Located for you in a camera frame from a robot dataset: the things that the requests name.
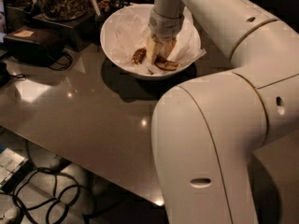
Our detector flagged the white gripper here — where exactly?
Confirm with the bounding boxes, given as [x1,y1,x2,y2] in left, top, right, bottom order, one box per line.
[146,9,184,63]

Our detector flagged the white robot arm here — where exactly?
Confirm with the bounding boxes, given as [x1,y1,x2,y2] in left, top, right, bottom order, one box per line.
[149,0,299,224]

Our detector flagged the small brown banana piece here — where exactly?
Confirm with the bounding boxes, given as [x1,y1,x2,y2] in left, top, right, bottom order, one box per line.
[131,48,147,64]

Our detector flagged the white bowl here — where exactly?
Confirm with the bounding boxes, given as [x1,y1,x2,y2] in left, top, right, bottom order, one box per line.
[100,4,202,82]

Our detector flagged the white paper liner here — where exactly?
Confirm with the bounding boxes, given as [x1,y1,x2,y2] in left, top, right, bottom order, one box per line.
[110,5,206,75]

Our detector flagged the glass jar of nuts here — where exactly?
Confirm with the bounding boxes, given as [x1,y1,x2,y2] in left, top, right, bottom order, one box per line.
[36,0,88,21]

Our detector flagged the black box with label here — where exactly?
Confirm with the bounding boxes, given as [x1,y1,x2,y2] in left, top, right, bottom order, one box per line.
[4,26,65,67]

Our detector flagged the black device at edge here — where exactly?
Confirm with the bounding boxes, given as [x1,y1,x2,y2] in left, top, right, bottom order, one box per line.
[0,61,27,89]

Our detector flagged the white power strip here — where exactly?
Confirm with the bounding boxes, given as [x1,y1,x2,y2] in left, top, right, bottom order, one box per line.
[0,148,32,193]

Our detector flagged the black cable on table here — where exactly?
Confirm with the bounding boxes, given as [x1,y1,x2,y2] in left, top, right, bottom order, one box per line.
[46,51,74,72]

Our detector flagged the black cables on floor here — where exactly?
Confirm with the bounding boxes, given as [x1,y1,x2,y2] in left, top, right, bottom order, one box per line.
[0,140,130,224]

